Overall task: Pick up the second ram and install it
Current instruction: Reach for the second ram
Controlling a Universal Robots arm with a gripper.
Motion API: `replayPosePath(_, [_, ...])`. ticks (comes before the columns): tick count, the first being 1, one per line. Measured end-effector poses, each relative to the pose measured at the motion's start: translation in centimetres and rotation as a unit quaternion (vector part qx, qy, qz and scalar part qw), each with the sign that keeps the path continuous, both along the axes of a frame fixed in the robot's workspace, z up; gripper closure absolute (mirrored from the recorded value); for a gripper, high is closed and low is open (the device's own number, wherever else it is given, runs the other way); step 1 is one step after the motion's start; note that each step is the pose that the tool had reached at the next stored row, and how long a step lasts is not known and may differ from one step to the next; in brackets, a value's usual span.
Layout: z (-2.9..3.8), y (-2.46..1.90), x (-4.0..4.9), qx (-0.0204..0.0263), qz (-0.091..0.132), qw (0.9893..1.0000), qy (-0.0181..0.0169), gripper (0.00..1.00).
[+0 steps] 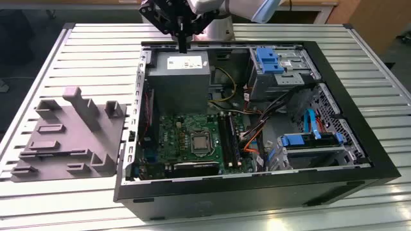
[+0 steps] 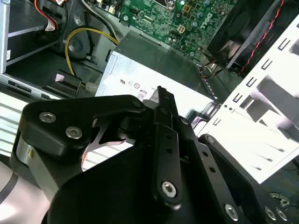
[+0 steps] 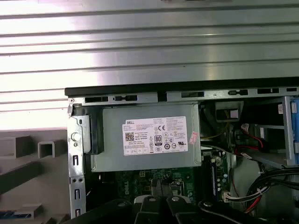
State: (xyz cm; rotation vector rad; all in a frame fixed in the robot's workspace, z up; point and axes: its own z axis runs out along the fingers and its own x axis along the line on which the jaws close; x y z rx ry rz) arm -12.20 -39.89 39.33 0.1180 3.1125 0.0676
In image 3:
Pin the grey parts rack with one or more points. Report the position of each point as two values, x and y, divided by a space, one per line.
51 186

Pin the black PC case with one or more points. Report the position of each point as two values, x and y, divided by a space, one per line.
163 88

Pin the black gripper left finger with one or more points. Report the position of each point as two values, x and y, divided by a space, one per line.
149 214

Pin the blue drive latch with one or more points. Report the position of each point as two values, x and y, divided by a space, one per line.
294 130

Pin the black RAM slot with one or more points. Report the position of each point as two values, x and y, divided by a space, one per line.
206 177

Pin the CPU socket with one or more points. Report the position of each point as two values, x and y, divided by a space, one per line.
156 186

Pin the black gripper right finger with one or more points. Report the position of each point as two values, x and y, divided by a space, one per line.
184 217

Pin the green motherboard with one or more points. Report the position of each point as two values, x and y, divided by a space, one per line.
121 177

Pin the grey power supply unit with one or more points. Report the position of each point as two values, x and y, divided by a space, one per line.
112 140

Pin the grey metal drive cage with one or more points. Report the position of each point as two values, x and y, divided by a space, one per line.
286 121

